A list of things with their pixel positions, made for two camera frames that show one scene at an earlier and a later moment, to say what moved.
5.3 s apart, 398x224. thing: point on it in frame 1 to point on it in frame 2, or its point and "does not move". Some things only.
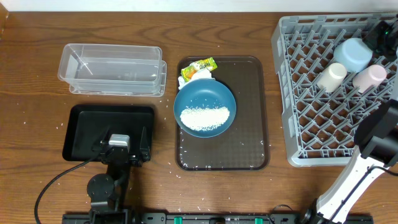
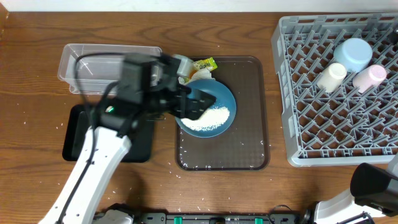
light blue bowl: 356,54 does not move
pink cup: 367,78 does not move
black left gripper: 137,157 to 173,100
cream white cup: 332,76 does not move
